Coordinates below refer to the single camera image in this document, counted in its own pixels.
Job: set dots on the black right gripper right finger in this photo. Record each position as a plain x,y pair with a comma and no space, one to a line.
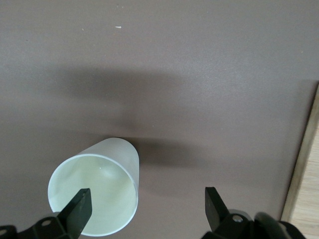
214,211

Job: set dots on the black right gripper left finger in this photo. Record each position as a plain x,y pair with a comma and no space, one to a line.
79,211

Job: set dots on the white plastic cup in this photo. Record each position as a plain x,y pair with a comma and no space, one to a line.
112,159

